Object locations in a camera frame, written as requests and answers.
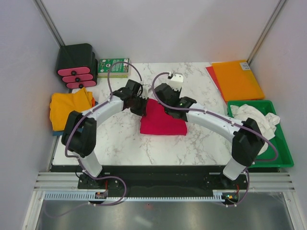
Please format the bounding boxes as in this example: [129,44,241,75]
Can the magenta t shirt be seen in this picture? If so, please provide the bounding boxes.
[140,99,188,136]

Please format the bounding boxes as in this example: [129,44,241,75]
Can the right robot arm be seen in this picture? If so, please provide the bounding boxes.
[153,83,264,189]

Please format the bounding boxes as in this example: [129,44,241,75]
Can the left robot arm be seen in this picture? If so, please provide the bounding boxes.
[61,80,150,188]

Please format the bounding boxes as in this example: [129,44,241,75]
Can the green white box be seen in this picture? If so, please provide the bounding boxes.
[97,58,130,78]

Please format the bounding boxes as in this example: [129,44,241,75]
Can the red plastic folder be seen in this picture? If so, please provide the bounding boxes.
[206,66,227,104]

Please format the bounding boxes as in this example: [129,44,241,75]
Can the orange plastic folder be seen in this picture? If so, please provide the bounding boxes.
[212,60,265,102]

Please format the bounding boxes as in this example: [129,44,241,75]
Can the black pink drawer organizer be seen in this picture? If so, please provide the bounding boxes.
[56,43,98,89]

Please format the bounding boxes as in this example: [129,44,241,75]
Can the yellow folded t shirt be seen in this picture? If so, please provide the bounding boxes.
[49,88,93,131]

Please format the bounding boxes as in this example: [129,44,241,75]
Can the white crumpled t shirt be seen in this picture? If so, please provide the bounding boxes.
[230,104,280,141]

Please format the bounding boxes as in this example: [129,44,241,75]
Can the blue folded t shirt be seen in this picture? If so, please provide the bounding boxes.
[52,100,99,137]

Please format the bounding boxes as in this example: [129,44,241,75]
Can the green plastic tray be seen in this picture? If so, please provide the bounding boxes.
[227,100,294,168]

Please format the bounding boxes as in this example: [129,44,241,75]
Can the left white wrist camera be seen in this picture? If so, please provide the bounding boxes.
[140,84,152,99]

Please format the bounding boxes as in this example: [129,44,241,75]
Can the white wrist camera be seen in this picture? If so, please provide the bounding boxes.
[140,84,152,99]
[167,72,184,92]

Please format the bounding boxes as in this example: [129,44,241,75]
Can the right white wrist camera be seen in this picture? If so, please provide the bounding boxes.
[167,72,184,92]

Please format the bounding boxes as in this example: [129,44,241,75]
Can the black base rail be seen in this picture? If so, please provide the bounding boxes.
[50,164,250,197]

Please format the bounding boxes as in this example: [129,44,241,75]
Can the white cable duct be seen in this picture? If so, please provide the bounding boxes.
[44,191,225,202]

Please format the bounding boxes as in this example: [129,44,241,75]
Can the right aluminium corner post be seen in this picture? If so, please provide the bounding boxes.
[247,0,288,65]

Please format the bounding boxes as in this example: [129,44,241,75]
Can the aluminium corner post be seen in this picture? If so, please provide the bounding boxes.
[33,0,65,47]
[247,0,288,65]

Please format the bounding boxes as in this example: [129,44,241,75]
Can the left aluminium corner post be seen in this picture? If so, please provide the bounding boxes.
[33,0,65,47]

